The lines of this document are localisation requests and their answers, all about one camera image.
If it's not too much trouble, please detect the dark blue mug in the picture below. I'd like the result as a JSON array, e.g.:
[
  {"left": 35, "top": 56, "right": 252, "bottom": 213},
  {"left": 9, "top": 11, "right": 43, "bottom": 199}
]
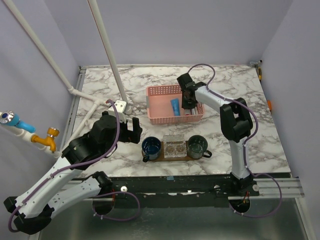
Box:
[{"left": 141, "top": 136, "right": 162, "bottom": 163}]

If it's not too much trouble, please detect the blue toothpaste tube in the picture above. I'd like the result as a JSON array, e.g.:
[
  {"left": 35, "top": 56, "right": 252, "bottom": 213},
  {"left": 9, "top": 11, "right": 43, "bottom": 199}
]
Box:
[{"left": 170, "top": 98, "right": 181, "bottom": 117}]

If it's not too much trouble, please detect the oval wooden tray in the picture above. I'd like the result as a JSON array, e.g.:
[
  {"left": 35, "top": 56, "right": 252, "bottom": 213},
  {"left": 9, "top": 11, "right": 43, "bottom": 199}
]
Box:
[{"left": 141, "top": 141, "right": 196, "bottom": 163}]

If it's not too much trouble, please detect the dark green mug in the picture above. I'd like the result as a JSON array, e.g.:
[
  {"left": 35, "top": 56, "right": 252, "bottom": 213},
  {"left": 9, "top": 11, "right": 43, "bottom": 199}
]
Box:
[{"left": 187, "top": 135, "right": 213, "bottom": 160}]

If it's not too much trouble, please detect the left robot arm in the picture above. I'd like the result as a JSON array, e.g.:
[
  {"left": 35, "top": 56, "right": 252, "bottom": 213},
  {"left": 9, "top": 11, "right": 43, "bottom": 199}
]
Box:
[{"left": 3, "top": 111, "right": 143, "bottom": 235}]

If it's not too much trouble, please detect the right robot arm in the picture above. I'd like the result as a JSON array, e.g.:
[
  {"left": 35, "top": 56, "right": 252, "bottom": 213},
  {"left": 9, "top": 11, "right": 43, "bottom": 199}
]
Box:
[{"left": 177, "top": 73, "right": 253, "bottom": 196}]

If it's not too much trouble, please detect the pink perforated plastic basket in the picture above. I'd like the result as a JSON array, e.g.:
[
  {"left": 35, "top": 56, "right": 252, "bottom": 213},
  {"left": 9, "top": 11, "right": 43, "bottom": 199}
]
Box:
[{"left": 146, "top": 84, "right": 205, "bottom": 125}]

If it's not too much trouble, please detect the orange faucet tap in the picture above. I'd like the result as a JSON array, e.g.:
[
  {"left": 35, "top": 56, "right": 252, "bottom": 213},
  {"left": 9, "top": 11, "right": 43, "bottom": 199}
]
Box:
[{"left": 31, "top": 127, "right": 60, "bottom": 153}]

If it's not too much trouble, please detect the blue pipe valve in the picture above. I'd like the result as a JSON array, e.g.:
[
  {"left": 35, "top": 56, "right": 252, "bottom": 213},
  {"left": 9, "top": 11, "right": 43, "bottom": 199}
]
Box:
[{"left": 0, "top": 110, "right": 36, "bottom": 133}]

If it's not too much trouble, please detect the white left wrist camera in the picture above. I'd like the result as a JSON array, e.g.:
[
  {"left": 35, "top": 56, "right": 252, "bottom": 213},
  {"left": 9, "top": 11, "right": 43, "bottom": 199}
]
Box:
[{"left": 107, "top": 100, "right": 127, "bottom": 123}]

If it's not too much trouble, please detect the white PVC pipe frame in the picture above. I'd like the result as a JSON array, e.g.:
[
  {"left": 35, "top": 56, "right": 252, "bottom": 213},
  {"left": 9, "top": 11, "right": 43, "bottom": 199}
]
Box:
[{"left": 2, "top": 0, "right": 133, "bottom": 161}]

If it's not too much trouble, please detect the black front mounting rail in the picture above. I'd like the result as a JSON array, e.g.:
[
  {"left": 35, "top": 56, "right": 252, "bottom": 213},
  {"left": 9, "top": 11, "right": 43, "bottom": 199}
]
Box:
[{"left": 92, "top": 172, "right": 261, "bottom": 210}]

